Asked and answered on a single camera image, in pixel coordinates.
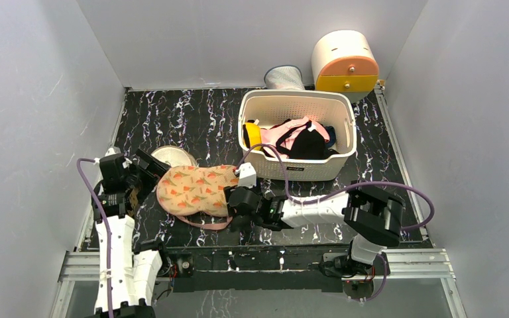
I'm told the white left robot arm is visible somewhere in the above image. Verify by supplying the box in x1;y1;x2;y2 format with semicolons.
91;147;172;317

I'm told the aluminium front frame rail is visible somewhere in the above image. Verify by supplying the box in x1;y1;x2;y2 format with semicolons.
58;248;456;282

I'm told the yellow garment in basket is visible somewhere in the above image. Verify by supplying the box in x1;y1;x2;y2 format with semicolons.
242;122;262;150

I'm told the cream perforated plastic basket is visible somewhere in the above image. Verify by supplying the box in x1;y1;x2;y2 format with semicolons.
238;89;357;182

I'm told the round beige mesh laundry bag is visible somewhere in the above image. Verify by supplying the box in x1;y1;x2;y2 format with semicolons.
151;146;198;167

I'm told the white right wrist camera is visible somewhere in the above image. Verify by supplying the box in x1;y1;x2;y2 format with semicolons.
234;162;257;188

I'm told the orange floral bra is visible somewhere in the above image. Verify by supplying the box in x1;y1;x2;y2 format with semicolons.
155;165;239;231

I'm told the dark blue garment in basket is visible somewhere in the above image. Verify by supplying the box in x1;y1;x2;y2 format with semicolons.
325;126;337;148

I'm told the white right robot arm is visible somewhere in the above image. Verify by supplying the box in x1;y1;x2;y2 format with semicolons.
224;182;403;278

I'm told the cream orange drawer box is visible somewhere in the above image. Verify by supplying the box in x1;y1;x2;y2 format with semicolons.
311;30;379;103

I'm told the white mesh cylinder bag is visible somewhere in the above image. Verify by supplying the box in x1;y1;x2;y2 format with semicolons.
263;65;305;90

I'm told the black bra in basket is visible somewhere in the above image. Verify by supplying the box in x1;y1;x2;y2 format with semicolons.
275;119;339;160

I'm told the pink bra in basket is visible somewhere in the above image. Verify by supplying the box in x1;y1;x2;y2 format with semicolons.
263;117;331;160

